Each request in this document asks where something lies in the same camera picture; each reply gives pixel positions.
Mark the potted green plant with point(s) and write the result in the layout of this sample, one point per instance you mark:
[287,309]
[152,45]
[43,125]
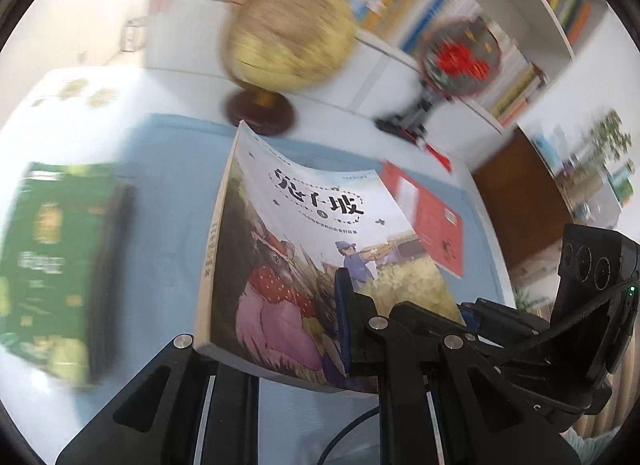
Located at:
[607,137]

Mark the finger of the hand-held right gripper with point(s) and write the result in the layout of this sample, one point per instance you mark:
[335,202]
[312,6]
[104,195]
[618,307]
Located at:
[500,320]

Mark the row of colourful shelf books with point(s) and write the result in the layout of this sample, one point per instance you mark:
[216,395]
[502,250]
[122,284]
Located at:
[520,85]

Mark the round red flower fan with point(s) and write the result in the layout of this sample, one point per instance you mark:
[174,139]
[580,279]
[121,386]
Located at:
[460,57]

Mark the yellow globe with brown base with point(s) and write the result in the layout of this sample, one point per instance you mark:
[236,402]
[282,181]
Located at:
[285,45]

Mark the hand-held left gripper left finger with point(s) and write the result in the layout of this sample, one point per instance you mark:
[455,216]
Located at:
[225,405]

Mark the red tassel with white bead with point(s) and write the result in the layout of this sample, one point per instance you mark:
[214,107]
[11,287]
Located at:
[437,155]

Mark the white wall socket panel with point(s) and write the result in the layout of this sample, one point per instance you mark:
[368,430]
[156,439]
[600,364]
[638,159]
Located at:
[132,32]

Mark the red storybook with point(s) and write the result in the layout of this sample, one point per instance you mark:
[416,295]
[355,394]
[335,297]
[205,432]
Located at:
[430,215]

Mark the person's pale green clothing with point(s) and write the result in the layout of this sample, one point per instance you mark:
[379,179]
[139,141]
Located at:
[590,452]

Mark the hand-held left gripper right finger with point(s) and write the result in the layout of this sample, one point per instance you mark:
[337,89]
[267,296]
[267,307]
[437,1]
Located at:
[342,325]

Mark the dark green book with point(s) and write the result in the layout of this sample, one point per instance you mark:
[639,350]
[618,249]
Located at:
[45,270]

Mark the white illustrated farm book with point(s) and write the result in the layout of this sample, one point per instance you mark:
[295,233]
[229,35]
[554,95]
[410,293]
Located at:
[280,255]

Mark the brown wooden cabinet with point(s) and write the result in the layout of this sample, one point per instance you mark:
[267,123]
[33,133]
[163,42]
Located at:
[520,205]

